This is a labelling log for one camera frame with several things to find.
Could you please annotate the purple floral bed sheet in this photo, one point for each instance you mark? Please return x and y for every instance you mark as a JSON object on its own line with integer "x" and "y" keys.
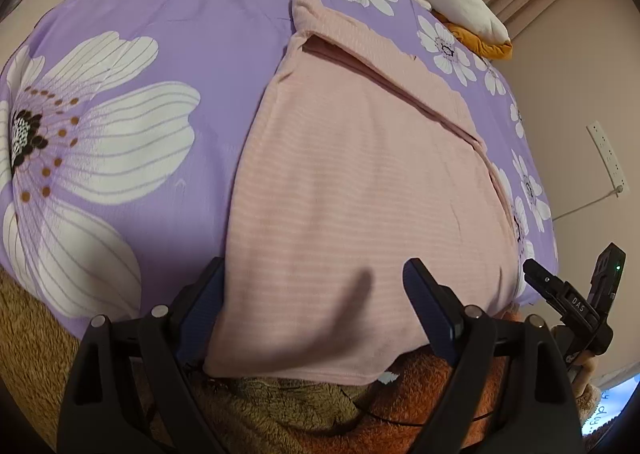
{"x": 210, "y": 24}

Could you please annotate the pink striped sweater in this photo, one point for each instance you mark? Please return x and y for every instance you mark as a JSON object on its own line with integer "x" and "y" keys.
{"x": 360, "y": 174}

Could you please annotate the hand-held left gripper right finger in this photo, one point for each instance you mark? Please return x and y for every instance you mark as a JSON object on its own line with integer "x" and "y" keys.
{"x": 430, "y": 304}

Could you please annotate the orange fleece clothing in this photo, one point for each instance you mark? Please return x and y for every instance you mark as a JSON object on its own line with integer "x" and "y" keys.
{"x": 425, "y": 384}

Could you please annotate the white power strip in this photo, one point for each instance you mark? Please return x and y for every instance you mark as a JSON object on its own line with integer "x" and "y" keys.
{"x": 607, "y": 154}

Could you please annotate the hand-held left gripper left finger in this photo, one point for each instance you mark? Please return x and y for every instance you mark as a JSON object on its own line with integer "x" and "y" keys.
{"x": 212, "y": 294}

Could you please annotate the person's right hand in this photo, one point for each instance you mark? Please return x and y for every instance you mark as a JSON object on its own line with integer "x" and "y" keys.
{"x": 583, "y": 370}

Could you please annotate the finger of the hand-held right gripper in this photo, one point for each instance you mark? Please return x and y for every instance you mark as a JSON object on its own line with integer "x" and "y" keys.
{"x": 542, "y": 280}

